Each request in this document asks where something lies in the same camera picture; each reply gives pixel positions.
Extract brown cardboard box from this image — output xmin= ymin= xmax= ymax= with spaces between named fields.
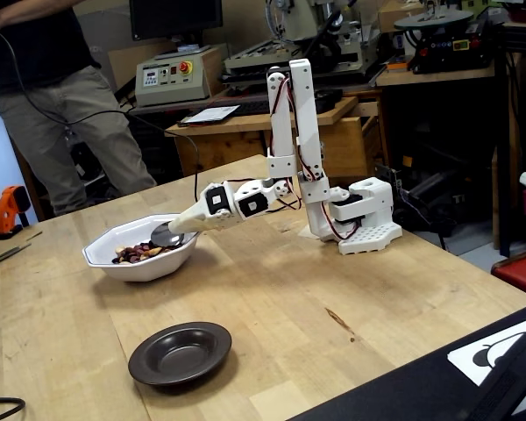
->
xmin=376 ymin=0 xmax=426 ymax=34

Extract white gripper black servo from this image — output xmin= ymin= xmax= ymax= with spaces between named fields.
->
xmin=167 ymin=181 xmax=241 ymax=234

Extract black bar clamp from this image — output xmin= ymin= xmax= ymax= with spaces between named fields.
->
xmin=405 ymin=173 xmax=464 ymax=225

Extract black flat surface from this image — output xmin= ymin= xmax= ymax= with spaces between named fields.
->
xmin=288 ymin=300 xmax=526 ymax=421

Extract bare standing person forearm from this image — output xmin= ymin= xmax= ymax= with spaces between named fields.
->
xmin=0 ymin=0 xmax=87 ymax=32

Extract trail mix pile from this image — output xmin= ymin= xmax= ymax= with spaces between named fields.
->
xmin=111 ymin=243 xmax=176 ymax=266

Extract black cable loop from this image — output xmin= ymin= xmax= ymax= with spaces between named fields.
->
xmin=0 ymin=396 xmax=27 ymax=421

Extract black scroll saw machine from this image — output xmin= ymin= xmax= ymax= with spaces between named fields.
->
xmin=394 ymin=8 xmax=496 ymax=75

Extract beige masking tape wrap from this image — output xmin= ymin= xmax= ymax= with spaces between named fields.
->
xmin=167 ymin=209 xmax=224 ymax=234

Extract wooden side table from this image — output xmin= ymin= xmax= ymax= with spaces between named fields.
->
xmin=374 ymin=65 xmax=496 ymax=88

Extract white sheet black frame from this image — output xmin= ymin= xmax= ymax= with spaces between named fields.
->
xmin=177 ymin=103 xmax=242 ymax=129

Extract beige milling machine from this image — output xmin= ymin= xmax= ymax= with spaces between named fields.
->
xmin=221 ymin=0 xmax=387 ymax=91

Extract long black cable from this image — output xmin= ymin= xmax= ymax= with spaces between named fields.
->
xmin=0 ymin=21 xmax=203 ymax=207

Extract dark brown plate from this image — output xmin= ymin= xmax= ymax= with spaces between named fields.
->
xmin=127 ymin=321 xmax=233 ymax=388

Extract black strap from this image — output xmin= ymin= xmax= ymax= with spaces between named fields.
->
xmin=464 ymin=324 xmax=526 ymax=421

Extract robot controller circuit board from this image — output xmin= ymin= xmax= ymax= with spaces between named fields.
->
xmin=375 ymin=162 xmax=405 ymax=194

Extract beige control box red button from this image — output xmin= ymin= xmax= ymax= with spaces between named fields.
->
xmin=134 ymin=43 xmax=229 ymax=109

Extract red cushioned wooden chair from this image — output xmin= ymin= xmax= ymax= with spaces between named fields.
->
xmin=490 ymin=247 xmax=526 ymax=301

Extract person black shirt khaki pants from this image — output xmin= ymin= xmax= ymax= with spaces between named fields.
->
xmin=0 ymin=0 xmax=159 ymax=217

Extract black desktop tool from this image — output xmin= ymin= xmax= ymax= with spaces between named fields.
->
xmin=315 ymin=89 xmax=345 ymax=114

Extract white paper panda print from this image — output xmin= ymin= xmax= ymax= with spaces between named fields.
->
xmin=446 ymin=314 xmax=526 ymax=416

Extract white octagonal bowl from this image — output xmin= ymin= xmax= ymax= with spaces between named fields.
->
xmin=82 ymin=211 xmax=208 ymax=283

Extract black keyboard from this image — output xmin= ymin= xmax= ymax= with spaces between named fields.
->
xmin=225 ymin=98 xmax=299 ymax=118

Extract bent metal spoon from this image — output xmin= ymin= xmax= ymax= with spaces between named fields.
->
xmin=150 ymin=221 xmax=187 ymax=248

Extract orange trigger clamp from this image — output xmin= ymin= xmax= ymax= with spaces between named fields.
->
xmin=0 ymin=185 xmax=32 ymax=241

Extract flat grey metal strip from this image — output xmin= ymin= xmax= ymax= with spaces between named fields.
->
xmin=0 ymin=243 xmax=32 ymax=272

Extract black computer monitor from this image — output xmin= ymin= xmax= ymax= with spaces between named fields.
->
xmin=129 ymin=0 xmax=224 ymax=43

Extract wooden workbench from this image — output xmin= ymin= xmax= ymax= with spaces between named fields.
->
xmin=164 ymin=89 xmax=385 ymax=179

